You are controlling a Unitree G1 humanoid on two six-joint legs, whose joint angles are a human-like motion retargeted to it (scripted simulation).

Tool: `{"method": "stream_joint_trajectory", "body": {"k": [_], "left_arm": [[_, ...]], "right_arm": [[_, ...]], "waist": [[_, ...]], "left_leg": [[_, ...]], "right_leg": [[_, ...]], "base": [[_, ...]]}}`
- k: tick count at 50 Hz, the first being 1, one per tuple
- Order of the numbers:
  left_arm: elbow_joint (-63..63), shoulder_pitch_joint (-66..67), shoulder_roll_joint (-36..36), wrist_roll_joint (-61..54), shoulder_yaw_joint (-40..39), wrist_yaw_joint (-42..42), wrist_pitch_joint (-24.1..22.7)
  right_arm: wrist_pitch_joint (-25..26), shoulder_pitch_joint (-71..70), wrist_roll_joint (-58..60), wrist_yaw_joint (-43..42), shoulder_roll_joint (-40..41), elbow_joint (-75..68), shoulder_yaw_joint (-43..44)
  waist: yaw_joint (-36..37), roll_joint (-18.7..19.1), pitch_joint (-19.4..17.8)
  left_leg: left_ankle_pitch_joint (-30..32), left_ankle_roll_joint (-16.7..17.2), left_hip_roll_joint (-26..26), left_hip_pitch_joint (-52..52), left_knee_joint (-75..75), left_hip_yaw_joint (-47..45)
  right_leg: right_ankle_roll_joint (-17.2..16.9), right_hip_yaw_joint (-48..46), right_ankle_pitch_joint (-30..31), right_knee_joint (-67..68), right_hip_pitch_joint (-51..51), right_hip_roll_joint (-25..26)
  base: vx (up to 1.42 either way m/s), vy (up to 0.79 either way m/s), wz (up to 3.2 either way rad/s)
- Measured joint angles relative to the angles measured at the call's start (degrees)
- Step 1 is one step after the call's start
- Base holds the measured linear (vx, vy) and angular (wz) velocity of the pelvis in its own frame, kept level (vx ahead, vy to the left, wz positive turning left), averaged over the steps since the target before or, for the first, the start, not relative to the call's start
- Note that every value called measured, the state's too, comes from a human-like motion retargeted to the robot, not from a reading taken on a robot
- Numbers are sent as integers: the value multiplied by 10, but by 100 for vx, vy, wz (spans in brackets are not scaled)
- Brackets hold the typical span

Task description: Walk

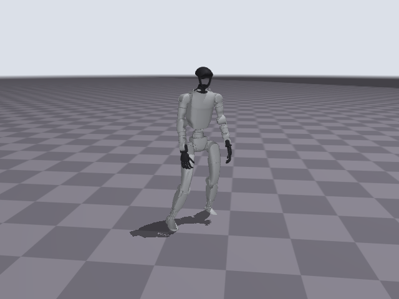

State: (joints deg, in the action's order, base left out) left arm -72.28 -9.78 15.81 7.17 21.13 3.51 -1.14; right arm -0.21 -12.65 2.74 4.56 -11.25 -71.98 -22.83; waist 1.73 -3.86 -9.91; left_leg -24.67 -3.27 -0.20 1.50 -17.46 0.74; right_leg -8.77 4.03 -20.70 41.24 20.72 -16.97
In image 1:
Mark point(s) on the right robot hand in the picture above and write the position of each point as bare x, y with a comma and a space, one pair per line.
185, 159

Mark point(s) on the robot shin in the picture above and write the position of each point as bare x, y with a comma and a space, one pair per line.
178, 202
210, 195

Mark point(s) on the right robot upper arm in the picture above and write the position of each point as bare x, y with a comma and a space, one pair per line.
183, 99

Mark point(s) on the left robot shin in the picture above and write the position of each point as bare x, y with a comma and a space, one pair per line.
210, 195

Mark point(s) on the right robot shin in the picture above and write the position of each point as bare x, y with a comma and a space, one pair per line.
178, 202

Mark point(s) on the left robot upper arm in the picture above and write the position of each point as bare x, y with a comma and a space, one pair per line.
219, 108

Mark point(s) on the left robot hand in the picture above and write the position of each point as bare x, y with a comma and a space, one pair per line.
228, 145

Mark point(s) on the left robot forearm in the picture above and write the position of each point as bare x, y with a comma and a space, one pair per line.
225, 132

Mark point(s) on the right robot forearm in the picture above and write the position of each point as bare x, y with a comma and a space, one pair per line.
181, 134

